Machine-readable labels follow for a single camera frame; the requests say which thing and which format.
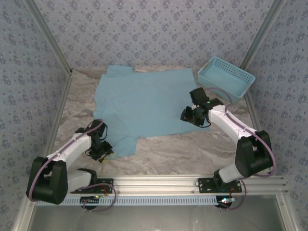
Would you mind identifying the light blue printed t-shirt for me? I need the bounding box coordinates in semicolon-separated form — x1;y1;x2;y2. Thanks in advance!
92;65;211;159

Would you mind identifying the light blue plastic basket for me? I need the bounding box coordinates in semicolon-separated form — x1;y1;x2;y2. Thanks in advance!
197;56;256;104

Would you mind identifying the small black circuit board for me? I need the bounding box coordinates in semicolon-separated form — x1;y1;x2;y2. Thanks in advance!
80;196;101;205
216;196;235;208

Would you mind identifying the grey metal lower panel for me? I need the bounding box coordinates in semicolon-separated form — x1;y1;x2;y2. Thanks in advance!
26;205;287;231

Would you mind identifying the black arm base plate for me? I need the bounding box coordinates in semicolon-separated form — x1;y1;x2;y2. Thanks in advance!
70;178;114;194
197;177;243;194

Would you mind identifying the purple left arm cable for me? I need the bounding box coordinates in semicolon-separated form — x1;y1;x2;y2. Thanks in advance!
25;119;116;212

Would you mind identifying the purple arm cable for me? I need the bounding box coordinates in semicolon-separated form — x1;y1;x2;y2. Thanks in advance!
25;119;116;212
204;87;277;211

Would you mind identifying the aluminium side rail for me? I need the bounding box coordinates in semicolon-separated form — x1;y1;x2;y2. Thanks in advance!
42;69;73;159
244;92;275;176

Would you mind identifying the aluminium front rail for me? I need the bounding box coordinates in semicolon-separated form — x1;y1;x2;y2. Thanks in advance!
68;175;288;195

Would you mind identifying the light blue slotted cable duct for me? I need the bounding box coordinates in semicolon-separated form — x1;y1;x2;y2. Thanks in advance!
63;195;218;207

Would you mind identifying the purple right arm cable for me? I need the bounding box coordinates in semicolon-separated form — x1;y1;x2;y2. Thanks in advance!
204;87;277;211

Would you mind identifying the aluminium upright post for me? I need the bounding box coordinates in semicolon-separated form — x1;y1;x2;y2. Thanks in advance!
24;0;73;73
237;0;287;73

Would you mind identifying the aluminium frame leg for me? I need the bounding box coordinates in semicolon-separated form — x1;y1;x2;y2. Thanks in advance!
275;194;298;231
11;199;37;231

